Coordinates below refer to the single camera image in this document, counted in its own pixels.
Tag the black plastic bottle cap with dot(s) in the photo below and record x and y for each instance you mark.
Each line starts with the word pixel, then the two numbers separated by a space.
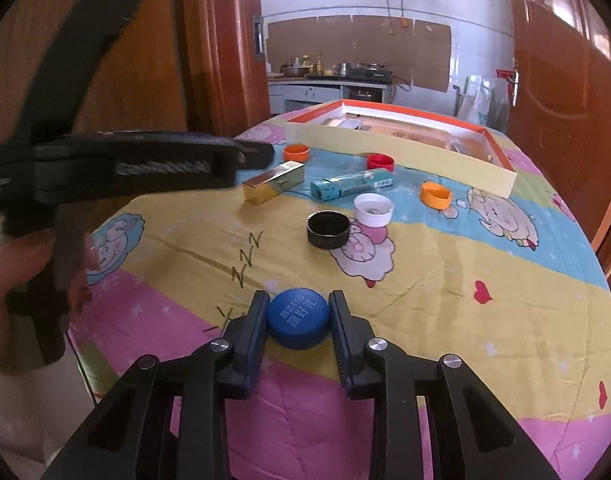
pixel 328 241

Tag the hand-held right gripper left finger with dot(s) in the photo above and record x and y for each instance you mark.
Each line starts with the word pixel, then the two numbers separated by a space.
pixel 255 330

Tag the orange-rimmed cardboard box tray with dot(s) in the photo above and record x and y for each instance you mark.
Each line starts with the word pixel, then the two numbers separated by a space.
pixel 385 152

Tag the brown wooden panel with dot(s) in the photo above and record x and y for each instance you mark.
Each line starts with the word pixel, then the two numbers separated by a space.
pixel 150 60

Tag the orange plastic bottle cap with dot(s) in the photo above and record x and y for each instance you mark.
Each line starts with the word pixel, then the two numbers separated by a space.
pixel 433 195
pixel 296 152

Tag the white plastic bottle cap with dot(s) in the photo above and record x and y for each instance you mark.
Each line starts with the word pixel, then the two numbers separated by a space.
pixel 373 217

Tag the white plastic bag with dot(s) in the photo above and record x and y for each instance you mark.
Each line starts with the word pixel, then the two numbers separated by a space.
pixel 478 105

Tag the dark air fryer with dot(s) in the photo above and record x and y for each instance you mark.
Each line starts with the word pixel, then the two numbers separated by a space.
pixel 365 94

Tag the blue plastic bottle cap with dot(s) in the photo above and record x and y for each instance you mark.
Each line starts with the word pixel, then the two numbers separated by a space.
pixel 298 317

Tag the black gas stove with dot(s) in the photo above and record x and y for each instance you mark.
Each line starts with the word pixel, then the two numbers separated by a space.
pixel 370 74

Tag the gold rectangular box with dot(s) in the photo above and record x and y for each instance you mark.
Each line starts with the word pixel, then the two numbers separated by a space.
pixel 273 183

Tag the teal rectangular box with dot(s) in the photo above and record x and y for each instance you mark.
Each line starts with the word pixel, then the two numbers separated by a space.
pixel 350 185

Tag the metal kettle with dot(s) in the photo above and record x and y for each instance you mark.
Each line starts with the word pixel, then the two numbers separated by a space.
pixel 341 68

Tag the person's left hand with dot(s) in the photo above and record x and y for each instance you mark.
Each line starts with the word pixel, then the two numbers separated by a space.
pixel 15 265

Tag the red hanging holder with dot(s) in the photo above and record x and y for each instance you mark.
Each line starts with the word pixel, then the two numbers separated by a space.
pixel 503 72

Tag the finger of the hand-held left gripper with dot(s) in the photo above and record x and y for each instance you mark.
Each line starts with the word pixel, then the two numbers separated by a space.
pixel 225 160

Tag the orange wall socket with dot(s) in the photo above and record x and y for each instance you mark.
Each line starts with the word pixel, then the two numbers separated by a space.
pixel 403 24

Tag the metal basin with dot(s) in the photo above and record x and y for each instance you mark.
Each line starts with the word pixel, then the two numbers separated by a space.
pixel 295 71

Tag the wooden door with lock plate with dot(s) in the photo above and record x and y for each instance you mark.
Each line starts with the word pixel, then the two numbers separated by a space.
pixel 225 60

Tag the red plastic bottle cap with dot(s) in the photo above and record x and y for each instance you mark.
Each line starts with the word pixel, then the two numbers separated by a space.
pixel 380 162

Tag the cardboard sheets on wall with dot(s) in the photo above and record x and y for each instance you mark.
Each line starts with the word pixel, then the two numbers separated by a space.
pixel 335 40

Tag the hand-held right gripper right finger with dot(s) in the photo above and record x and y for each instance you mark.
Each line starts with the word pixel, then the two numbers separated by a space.
pixel 341 330

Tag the kitchen counter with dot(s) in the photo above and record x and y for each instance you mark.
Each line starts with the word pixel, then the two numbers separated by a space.
pixel 305 92

